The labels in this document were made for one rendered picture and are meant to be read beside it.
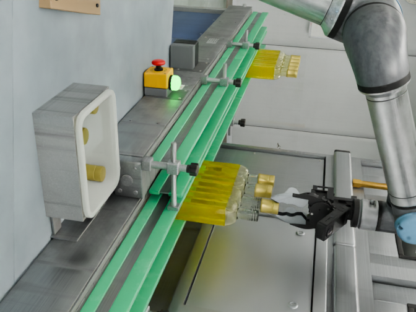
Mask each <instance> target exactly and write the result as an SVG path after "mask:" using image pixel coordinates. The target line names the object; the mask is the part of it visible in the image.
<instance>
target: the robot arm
mask: <svg viewBox="0 0 416 312"><path fill-rule="evenodd" d="M259 1H261V2H264V3H266V4H269V5H271V6H274V7H276V8H278V9H281V10H283V11H285V12H288V13H291V14H293V15H296V16H298V17H301V18H302V19H305V20H308V21H310V22H312V23H315V24H318V25H320V26H321V28H322V30H323V32H324V35H325V36H327V37H329V38H332V39H333V40H336V41H339V42H341V43H343V44H344V48H345V52H346V54H347V57H348V59H349V62H350V65H351V67H352V70H353V73H354V76H355V80H356V82H357V87H358V91H359V92H360V93H362V94H364V95H365V96H366V101H367V104H368V109H369V112H370V117H371V122H372V125H373V130H374V133H375V138H376V143H377V146H378V150H379V156H380V159H381V163H382V167H383V171H384V176H385V179H386V184H387V187H388V195H387V199H386V201H376V200H374V199H371V200H370V199H361V200H360V199H357V197H356V196H351V198H345V197H335V196H334V188H332V187H327V186H316V185H313V189H311V192H310V193H301V194H300V193H299V192H298V191H297V189H295V188H288V190H286V192H285V193H283V194H276V195H274V196H271V199H272V200H273V201H275V202H277V203H280V202H283V203H285V204H293V205H296V206H297V207H300V208H304V207H305V206H306V205H308V208H309V214H307V213H306V212H298V211H297V210H296V209H295V208H294V207H287V208H286V209H285V210H284V211H283V212H278V214H271V215H273V216H274V217H276V218H278V219H279V220H281V221H283V222H286V223H289V224H290V225H293V226H295V227H298V228H302V229H314V228H315V232H316V233H315V237H316V238H318V239H320V240H322V241H325V240H327V239H328V238H329V237H330V236H331V235H333V234H334V233H335V232H336V231H338V230H339V229H340V228H342V227H343V226H344V225H345V224H346V223H347V220H350V227H354V228H356V227H357V228H358V229H360V230H369V231H376V232H385V233H394V234H397V235H398V236H399V238H400V239H401V240H402V241H404V242H406V243H409V244H414V245H416V131H415V125H414V119H413V116H412V109H411V105H410V100H409V94H408V90H407V84H408V83H409V82H410V80H411V75H410V69H409V57H408V41H407V27H406V24H405V20H404V18H403V12H402V8H401V5H400V4H399V1H398V0H259ZM318 188H327V189H328V191H325V190H320V189H318Z"/></svg>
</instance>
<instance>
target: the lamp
mask: <svg viewBox="0 0 416 312"><path fill-rule="evenodd" d="M180 86H181V80H180V77H178V76H174V75H170V77H169V80H168V88H169V90H179V88H180Z"/></svg>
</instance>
